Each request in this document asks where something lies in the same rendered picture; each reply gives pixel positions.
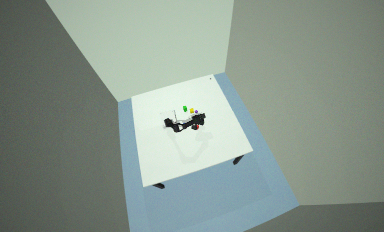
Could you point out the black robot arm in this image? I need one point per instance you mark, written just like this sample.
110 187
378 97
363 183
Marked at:
198 119

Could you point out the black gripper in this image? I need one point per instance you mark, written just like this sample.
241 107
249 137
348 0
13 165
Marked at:
194 127

